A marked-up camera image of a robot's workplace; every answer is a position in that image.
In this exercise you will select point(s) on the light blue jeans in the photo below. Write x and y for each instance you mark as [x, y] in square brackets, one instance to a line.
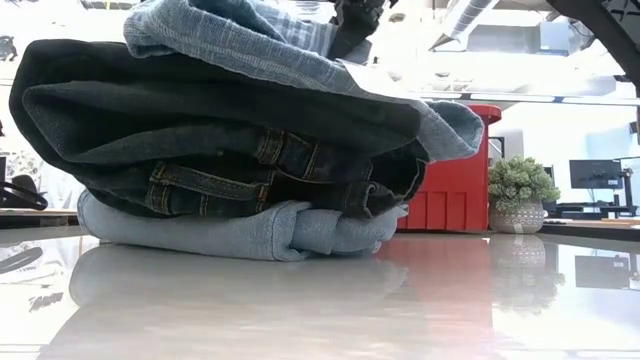
[200, 230]

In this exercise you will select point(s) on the black office chair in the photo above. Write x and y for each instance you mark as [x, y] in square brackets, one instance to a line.
[20, 195]

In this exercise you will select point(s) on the dark blue jeans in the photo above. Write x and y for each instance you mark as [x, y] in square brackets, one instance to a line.
[150, 110]

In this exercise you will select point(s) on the black monitor stand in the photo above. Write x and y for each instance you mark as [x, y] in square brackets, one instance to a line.
[627, 200]

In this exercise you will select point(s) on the red plastic laundry bin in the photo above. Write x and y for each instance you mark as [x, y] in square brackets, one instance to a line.
[450, 190]

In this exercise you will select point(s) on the small green plant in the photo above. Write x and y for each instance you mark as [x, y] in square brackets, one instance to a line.
[520, 190]

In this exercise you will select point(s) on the ribbed ceiling air duct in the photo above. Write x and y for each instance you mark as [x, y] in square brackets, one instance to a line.
[462, 17]

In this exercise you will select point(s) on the black computer monitor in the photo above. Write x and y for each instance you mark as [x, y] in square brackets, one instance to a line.
[595, 174]

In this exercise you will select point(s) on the long ceiling light strip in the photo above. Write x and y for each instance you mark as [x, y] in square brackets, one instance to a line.
[500, 96]

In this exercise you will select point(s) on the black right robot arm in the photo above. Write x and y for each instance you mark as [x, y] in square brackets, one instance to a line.
[600, 25]

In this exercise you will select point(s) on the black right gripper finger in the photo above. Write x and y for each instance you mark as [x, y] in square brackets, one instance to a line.
[355, 37]

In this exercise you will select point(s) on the blue striped shirt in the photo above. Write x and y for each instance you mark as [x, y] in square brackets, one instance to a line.
[250, 45]

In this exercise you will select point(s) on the black ceiling fixture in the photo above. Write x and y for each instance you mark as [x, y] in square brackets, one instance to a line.
[7, 47]

